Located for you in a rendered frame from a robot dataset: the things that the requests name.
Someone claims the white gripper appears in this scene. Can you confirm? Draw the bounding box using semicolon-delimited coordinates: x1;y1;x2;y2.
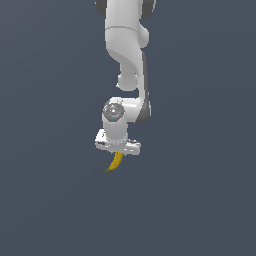
94;128;142;156

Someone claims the yellow banana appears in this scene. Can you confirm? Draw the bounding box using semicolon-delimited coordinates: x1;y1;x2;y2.
104;151;125;173

